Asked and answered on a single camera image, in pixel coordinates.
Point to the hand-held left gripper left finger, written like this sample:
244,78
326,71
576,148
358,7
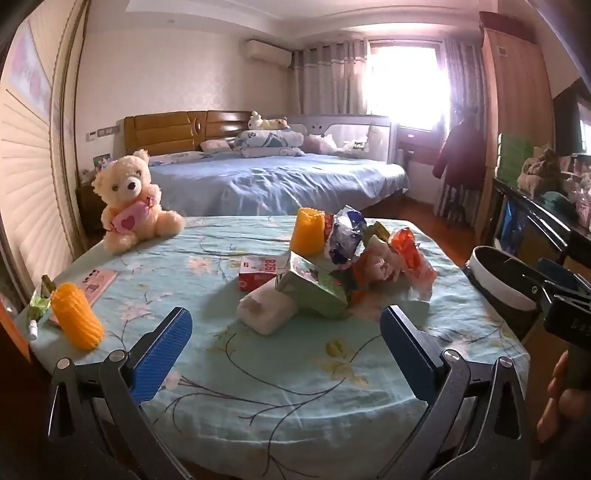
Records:
161,350

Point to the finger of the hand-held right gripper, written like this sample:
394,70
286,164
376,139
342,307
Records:
531,286
556,270

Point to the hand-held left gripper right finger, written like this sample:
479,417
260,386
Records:
401,350

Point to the round black white bin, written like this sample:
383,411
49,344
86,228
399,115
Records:
494,286

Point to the printed paper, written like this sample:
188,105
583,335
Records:
376,263

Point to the orange red plastic wrapper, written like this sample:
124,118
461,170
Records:
411,258

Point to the green carton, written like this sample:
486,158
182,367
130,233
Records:
314,286

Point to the white foam fruit net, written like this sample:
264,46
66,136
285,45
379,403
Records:
265,311

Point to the red white small box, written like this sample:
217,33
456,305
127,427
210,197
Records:
258,272

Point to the blue white snack bag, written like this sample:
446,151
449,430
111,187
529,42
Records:
344,240

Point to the orange corn toy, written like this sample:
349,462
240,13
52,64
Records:
307,230

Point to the person's right hand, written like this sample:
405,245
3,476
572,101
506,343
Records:
554,401

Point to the black top cabinet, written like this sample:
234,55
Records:
545,230

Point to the teal cloth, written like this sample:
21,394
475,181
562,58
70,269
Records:
554,203

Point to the pink smartphone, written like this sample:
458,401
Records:
99,279

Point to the brown plush toy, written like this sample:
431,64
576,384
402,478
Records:
540,173

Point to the coat stand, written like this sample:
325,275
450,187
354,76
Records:
457,207

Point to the stack of green boxes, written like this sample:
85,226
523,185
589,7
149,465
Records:
512,157

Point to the green candy wrapper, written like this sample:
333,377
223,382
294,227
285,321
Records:
41,302

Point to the black television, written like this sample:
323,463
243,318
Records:
570,120

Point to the dark red coat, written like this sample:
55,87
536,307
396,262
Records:
459,147

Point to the wooden nightstand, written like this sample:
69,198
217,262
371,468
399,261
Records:
92,207

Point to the cream teddy bear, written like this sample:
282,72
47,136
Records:
134,194

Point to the tall wooden cabinet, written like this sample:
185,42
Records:
517,92

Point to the floral pillow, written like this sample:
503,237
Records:
180,158

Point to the bed with blue sheet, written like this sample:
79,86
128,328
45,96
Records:
277,180

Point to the small white pillow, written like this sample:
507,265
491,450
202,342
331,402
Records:
214,145

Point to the wooden headboard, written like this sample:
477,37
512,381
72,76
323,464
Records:
175,129

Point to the grey dotted curtain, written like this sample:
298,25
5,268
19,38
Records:
461,69
328,78

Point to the pink plush toy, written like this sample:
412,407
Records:
318,144

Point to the sliding wardrobe door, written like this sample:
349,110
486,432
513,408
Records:
32,161

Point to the folded blue white quilt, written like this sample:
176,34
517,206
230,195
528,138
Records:
268,141

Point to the window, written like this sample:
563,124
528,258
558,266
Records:
406,83

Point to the white plush toy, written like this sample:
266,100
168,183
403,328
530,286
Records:
255,121

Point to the yellow plush toy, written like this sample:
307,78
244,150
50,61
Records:
274,123

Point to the white air conditioner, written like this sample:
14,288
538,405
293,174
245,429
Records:
268,54

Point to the photo frame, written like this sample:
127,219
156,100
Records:
100,160

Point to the grey bed guard rail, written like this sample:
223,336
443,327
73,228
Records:
351,131

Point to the wall switch panel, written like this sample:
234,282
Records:
104,131

